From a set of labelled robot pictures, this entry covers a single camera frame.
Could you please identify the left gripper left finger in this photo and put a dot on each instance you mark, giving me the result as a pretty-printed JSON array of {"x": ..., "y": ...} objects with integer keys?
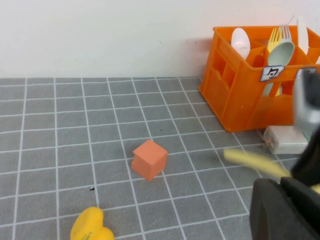
[{"x": 270, "y": 215}]

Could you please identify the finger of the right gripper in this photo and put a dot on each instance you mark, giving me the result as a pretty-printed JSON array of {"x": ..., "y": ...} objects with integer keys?
[{"x": 311, "y": 165}]

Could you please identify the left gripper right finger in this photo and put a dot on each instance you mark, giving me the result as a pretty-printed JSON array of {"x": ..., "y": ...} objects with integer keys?
[{"x": 307, "y": 203}]

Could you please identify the yellow plastic knife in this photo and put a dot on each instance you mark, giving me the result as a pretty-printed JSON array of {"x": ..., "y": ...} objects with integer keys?
[{"x": 250, "y": 160}]

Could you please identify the pale green plastic spoon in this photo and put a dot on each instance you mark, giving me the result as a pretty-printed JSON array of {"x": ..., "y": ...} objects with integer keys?
[{"x": 281, "y": 53}]

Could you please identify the orange plastic cutlery holder crate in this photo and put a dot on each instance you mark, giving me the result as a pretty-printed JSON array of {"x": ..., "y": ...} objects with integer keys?
[{"x": 237, "y": 107}]

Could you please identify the white charger plug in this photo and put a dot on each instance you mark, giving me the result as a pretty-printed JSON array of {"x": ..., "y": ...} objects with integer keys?
[{"x": 282, "y": 140}]

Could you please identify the white paper label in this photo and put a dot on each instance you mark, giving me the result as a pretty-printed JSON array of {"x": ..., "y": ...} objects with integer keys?
[{"x": 272, "y": 73}]

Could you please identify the cream plastic knife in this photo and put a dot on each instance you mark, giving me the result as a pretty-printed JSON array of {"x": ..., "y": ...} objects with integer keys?
[{"x": 302, "y": 35}]

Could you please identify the grey plastic fork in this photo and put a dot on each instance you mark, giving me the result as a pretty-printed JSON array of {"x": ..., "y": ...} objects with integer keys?
[{"x": 286, "y": 35}]

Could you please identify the orange cube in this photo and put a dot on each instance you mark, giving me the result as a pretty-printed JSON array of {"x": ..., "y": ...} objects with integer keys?
[{"x": 147, "y": 160}]

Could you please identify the white plastic spoon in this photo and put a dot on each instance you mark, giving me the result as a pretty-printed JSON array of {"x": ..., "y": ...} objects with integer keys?
[{"x": 240, "y": 41}]

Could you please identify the yellow rubber duck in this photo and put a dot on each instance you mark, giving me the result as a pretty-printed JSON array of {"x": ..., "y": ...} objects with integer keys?
[{"x": 87, "y": 225}]

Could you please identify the grey checked tablecloth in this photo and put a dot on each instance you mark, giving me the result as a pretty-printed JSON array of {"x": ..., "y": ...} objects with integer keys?
[{"x": 75, "y": 125}]

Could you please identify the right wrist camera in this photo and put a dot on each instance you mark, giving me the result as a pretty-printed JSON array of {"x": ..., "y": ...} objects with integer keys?
[{"x": 305, "y": 112}]

